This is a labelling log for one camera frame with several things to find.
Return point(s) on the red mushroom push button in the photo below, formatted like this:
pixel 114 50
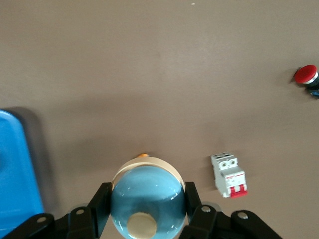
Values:
pixel 305 74

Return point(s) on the white red circuit breaker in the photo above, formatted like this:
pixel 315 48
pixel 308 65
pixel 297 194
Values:
pixel 228 174

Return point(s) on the blue service bell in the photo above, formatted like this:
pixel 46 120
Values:
pixel 147 194

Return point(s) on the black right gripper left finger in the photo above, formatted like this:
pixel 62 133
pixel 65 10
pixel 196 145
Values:
pixel 82 224

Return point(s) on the brown table mat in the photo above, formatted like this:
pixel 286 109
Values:
pixel 149 74

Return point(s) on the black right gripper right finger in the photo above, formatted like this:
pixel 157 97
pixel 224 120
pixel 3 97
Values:
pixel 214 224

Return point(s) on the blue plastic tray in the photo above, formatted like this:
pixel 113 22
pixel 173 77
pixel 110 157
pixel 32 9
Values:
pixel 17 174

